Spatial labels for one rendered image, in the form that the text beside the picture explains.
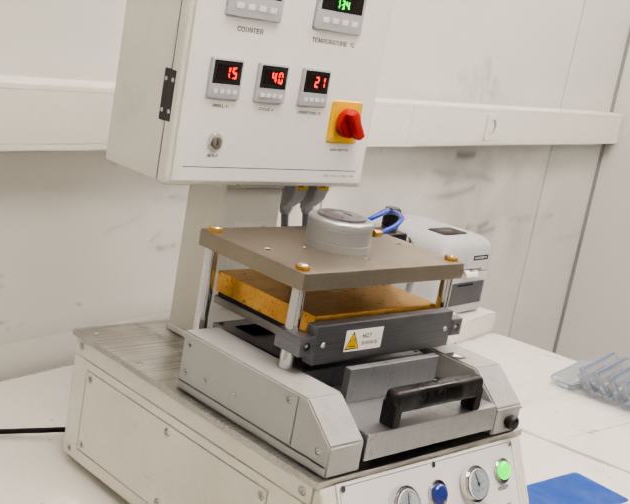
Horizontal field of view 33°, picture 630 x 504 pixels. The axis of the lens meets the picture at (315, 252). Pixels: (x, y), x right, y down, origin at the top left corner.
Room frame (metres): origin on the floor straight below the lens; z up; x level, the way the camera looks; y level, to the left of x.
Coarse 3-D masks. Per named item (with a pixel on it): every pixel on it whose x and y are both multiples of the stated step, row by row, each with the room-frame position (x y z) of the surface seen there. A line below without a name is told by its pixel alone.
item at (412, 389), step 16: (416, 384) 1.07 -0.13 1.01; (432, 384) 1.08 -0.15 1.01; (448, 384) 1.09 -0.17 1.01; (464, 384) 1.11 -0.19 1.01; (480, 384) 1.13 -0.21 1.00; (384, 400) 1.04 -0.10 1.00; (400, 400) 1.03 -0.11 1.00; (416, 400) 1.05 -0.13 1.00; (432, 400) 1.07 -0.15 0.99; (448, 400) 1.09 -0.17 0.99; (464, 400) 1.14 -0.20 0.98; (480, 400) 1.13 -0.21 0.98; (384, 416) 1.04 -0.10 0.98; (400, 416) 1.04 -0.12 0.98
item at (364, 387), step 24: (408, 360) 1.15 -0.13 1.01; (432, 360) 1.18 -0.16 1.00; (360, 384) 1.09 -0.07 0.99; (384, 384) 1.12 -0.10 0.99; (408, 384) 1.15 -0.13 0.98; (360, 408) 1.07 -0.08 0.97; (432, 408) 1.11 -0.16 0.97; (456, 408) 1.13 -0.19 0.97; (480, 408) 1.14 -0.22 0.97; (360, 432) 1.01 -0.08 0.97; (384, 432) 1.02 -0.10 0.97; (408, 432) 1.05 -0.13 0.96; (432, 432) 1.08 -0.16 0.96; (456, 432) 1.11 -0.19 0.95
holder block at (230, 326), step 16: (240, 320) 1.23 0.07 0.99; (240, 336) 1.17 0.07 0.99; (256, 336) 1.22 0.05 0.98; (272, 336) 1.19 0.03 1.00; (272, 352) 1.13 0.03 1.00; (400, 352) 1.22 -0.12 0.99; (416, 352) 1.23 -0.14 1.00; (304, 368) 1.10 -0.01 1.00; (320, 368) 1.11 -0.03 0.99; (336, 368) 1.12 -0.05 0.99; (336, 384) 1.13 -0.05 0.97
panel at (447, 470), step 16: (480, 448) 1.14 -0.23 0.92; (496, 448) 1.16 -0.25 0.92; (512, 448) 1.18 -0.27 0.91; (416, 464) 1.06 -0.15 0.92; (432, 464) 1.08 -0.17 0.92; (448, 464) 1.10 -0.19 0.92; (464, 464) 1.11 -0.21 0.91; (480, 464) 1.13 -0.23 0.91; (496, 464) 1.15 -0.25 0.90; (512, 464) 1.17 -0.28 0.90; (352, 480) 0.99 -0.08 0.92; (368, 480) 1.00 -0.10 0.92; (384, 480) 1.02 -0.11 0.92; (400, 480) 1.04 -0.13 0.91; (416, 480) 1.05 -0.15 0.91; (432, 480) 1.07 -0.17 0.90; (448, 480) 1.09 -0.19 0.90; (496, 480) 1.14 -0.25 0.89; (512, 480) 1.16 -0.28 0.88; (336, 496) 0.97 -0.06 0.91; (352, 496) 0.98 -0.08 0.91; (368, 496) 1.00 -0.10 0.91; (384, 496) 1.01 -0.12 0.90; (432, 496) 1.06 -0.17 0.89; (448, 496) 1.08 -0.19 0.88; (496, 496) 1.14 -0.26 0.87; (512, 496) 1.16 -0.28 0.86
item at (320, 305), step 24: (216, 288) 1.20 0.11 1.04; (240, 288) 1.17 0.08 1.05; (264, 288) 1.16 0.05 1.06; (288, 288) 1.18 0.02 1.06; (360, 288) 1.24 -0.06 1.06; (384, 288) 1.26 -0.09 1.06; (240, 312) 1.17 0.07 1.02; (264, 312) 1.14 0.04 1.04; (312, 312) 1.10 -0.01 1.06; (336, 312) 1.12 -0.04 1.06; (360, 312) 1.14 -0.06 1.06; (384, 312) 1.17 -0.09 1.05
